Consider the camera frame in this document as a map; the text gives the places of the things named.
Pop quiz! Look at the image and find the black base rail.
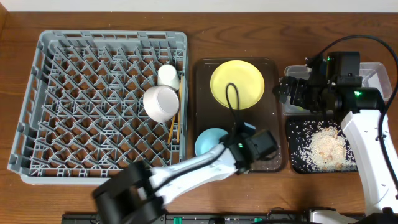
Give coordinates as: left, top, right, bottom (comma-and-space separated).
61, 208, 364, 224

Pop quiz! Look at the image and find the yellow plate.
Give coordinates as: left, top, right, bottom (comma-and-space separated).
210, 60, 265, 110

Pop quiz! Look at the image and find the clear plastic bin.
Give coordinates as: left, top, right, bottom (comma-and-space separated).
282, 62, 392, 116

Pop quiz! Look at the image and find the wooden chopstick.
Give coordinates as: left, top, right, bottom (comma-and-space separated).
177, 78, 183, 144
167, 115, 176, 145

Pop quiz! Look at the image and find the dark brown serving tray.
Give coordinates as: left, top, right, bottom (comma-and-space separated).
193, 58, 286, 172

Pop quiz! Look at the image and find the cream cup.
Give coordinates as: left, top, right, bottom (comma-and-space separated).
157, 64, 180, 91

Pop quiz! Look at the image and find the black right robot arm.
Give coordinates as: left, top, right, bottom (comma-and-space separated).
272, 75, 397, 223

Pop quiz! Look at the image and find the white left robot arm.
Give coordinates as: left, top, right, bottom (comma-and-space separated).
92, 123, 256, 223

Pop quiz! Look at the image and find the spilled rice food waste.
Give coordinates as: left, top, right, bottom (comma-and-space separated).
290, 119, 358, 174

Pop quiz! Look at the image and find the grey dishwasher rack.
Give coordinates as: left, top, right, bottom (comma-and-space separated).
7, 30, 189, 185

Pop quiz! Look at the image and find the blue bowl with food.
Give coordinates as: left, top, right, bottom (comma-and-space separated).
195, 128, 228, 156

